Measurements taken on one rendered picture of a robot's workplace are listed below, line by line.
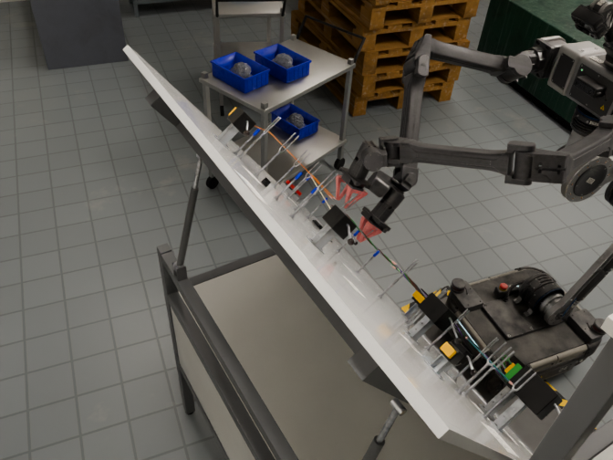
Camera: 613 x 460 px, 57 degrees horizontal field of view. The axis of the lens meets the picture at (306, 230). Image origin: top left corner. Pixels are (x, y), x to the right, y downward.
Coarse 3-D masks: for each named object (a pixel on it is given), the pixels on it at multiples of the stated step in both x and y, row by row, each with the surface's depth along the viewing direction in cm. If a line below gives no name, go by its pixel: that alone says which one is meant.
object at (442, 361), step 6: (450, 342) 108; (456, 348) 107; (444, 354) 107; (456, 354) 106; (462, 354) 108; (438, 360) 109; (444, 360) 110; (450, 360) 107; (456, 360) 108; (432, 366) 110; (438, 366) 110; (444, 366) 108; (438, 372) 108
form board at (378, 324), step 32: (192, 128) 114; (224, 160) 106; (288, 224) 108; (320, 224) 209; (320, 256) 107; (320, 288) 84; (352, 288) 108; (352, 320) 79; (384, 320) 109; (384, 352) 75; (416, 352) 110; (416, 384) 74; (448, 384) 111; (448, 416) 75; (480, 416) 112; (480, 448) 81; (512, 448) 113
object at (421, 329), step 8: (432, 296) 130; (424, 304) 131; (432, 304) 129; (440, 304) 128; (424, 312) 129; (432, 312) 128; (440, 312) 127; (448, 312) 127; (424, 320) 130; (432, 320) 127; (440, 320) 127; (448, 320) 128; (416, 328) 130; (424, 328) 130; (440, 328) 128; (416, 336) 130; (456, 336) 124
